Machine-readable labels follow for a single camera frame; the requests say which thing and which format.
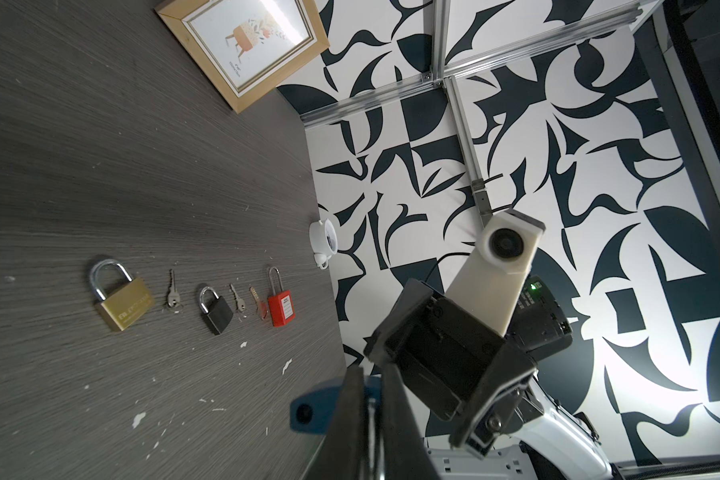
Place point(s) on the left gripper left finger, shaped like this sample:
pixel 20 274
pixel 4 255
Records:
pixel 344 451

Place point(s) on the black padlock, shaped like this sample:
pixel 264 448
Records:
pixel 215 309

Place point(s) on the wooden picture frame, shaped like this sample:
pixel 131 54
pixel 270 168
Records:
pixel 246 48

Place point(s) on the wall hook rail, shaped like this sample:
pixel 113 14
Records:
pixel 482 200

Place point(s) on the red padlock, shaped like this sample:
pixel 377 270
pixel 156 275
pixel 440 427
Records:
pixel 280 303

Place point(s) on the white alarm clock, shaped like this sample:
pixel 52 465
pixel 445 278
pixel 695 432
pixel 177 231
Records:
pixel 324 242

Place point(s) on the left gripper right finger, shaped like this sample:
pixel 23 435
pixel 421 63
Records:
pixel 404 454

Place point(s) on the black padlock key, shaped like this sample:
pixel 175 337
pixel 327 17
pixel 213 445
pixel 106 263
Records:
pixel 239 303

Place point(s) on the red padlock key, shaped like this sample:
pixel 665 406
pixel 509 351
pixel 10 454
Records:
pixel 261 305

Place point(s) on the brass padlock key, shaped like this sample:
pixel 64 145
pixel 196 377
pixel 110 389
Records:
pixel 173 297

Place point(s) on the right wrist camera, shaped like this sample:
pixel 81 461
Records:
pixel 490 281

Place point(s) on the brass padlock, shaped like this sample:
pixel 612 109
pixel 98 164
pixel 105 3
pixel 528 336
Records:
pixel 127 304

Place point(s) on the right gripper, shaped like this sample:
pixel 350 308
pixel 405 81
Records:
pixel 463 371

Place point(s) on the blue padlock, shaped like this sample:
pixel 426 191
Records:
pixel 311 413

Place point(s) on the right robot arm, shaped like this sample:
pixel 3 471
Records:
pixel 565 441

